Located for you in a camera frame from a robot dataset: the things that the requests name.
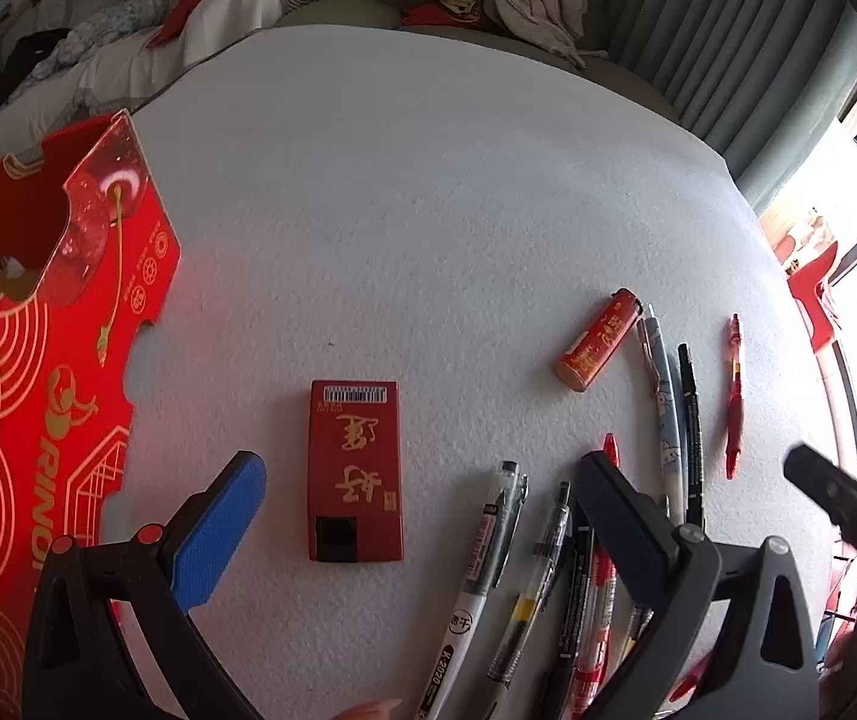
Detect white pen with black grip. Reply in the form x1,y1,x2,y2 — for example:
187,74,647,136
417,460,531,720

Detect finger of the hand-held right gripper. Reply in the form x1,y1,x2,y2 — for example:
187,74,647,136
783,444,857,572

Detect red cardboard fruit box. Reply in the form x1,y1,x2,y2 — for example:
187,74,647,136
0,109,182,717

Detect black marker pen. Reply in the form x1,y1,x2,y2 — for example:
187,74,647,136
535,521,596,720

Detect light blue cartoon pen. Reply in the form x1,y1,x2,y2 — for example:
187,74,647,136
636,304,683,518

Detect red cloth item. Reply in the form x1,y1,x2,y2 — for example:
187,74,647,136
400,4,508,37

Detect light printed blanket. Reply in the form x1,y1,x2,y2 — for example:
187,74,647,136
27,0,163,83

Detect red gel pen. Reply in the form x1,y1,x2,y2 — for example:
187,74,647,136
724,313,745,480
570,433,621,720

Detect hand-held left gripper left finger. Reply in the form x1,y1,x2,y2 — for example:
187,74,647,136
21,450,268,720

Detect white fringed throw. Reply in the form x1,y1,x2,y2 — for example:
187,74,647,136
0,0,283,188

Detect clear pen with yellow band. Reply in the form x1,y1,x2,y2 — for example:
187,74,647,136
484,481,574,691

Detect thin black pen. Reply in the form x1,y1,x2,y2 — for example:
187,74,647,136
676,343,706,533

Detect green curtain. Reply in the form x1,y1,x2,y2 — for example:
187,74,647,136
586,0,857,222

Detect person's left hand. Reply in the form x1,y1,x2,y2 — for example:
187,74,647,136
331,697,404,720

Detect red cigarette pack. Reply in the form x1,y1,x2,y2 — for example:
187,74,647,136
307,379,406,563

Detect black clothes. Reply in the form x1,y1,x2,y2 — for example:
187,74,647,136
4,28,73,80

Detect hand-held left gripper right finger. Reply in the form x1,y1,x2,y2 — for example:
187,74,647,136
574,450,821,720

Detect red lighter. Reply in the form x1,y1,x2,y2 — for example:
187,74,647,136
553,289,644,393

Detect red plastic chair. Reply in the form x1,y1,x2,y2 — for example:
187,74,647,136
769,236,844,355

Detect green armchair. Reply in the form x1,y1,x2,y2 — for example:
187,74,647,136
274,0,681,121

